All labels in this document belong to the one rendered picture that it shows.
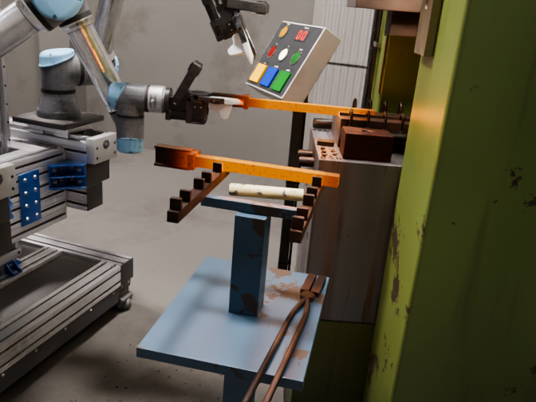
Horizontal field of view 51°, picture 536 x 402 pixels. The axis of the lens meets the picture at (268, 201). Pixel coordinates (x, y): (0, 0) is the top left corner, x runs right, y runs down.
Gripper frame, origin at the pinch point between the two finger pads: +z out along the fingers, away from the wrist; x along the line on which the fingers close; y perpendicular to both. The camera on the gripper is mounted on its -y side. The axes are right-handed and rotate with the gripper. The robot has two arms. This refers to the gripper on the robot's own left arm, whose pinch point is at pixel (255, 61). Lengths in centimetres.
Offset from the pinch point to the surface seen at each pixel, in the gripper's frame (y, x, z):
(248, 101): 5.6, 3.9, 8.8
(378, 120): -25.2, 6.4, 25.9
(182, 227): 86, -142, 81
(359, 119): -20.5, 7.7, 23.5
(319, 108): -11.6, 2.8, 17.9
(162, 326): 30, 64, 34
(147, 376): 77, -7, 86
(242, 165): 7.3, 43.2, 15.4
